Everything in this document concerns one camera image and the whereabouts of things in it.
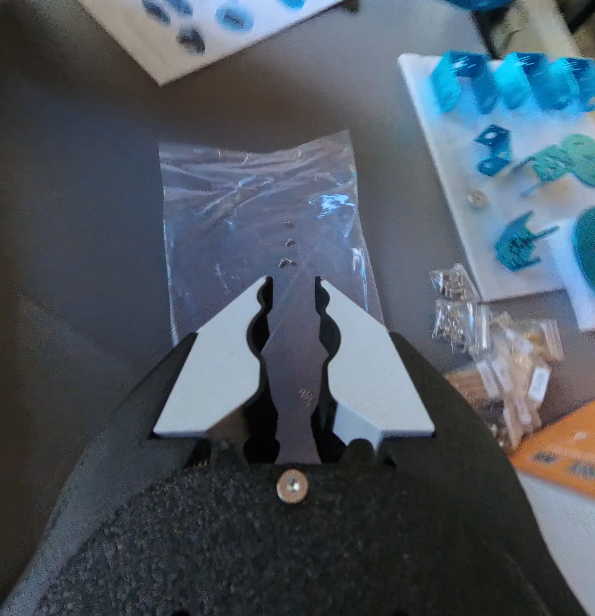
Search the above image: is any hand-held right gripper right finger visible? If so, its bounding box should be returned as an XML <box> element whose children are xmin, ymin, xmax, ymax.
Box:
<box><xmin>315</xmin><ymin>276</ymin><xmax>436</xmax><ymax>448</ymax></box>

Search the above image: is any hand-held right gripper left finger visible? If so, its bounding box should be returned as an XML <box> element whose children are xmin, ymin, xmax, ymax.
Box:
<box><xmin>153</xmin><ymin>276</ymin><xmax>274</xmax><ymax>440</ymax></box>

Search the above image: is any pile of small hardware bags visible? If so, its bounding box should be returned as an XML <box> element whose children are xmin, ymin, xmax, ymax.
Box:
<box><xmin>427</xmin><ymin>263</ymin><xmax>566</xmax><ymax>454</ymax></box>

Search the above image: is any clear plastic bag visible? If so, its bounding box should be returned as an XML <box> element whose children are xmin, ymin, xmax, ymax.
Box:
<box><xmin>158</xmin><ymin>129</ymin><xmax>386</xmax><ymax>347</ymax></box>

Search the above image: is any orange cardboard box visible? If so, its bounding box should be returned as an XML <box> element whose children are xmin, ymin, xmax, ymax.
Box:
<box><xmin>508</xmin><ymin>395</ymin><xmax>595</xmax><ymax>616</ymax></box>

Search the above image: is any white foam sheet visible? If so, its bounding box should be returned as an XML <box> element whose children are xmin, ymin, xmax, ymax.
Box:
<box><xmin>397</xmin><ymin>52</ymin><xmax>595</xmax><ymax>305</ymax></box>

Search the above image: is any white foam block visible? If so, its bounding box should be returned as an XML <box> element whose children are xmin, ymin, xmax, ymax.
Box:
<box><xmin>548</xmin><ymin>212</ymin><xmax>595</xmax><ymax>334</ymax></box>

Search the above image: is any white instruction sheet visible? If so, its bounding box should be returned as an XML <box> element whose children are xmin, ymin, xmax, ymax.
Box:
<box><xmin>77</xmin><ymin>0</ymin><xmax>347</xmax><ymax>87</ymax></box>

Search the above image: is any blue metal U bracket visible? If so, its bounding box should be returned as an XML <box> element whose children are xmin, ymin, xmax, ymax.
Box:
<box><xmin>494</xmin><ymin>211</ymin><xmax>560</xmax><ymax>273</ymax></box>
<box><xmin>473</xmin><ymin>124</ymin><xmax>513</xmax><ymax>177</ymax></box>

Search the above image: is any blue metal ring plate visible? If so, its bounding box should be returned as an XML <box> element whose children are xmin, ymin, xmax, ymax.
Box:
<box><xmin>571</xmin><ymin>205</ymin><xmax>595</xmax><ymax>295</ymax></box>

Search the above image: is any blue long metal bracket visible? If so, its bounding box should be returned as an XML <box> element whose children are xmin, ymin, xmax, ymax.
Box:
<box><xmin>513</xmin><ymin>144</ymin><xmax>575</xmax><ymax>197</ymax></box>

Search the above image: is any blue round-end metal bracket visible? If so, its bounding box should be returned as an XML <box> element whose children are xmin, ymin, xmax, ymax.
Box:
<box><xmin>430</xmin><ymin>49</ymin><xmax>493</xmax><ymax>115</ymax></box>
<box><xmin>492</xmin><ymin>50</ymin><xmax>551</xmax><ymax>112</ymax></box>
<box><xmin>543</xmin><ymin>57</ymin><xmax>584</xmax><ymax>114</ymax></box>
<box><xmin>574</xmin><ymin>59</ymin><xmax>595</xmax><ymax>116</ymax></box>

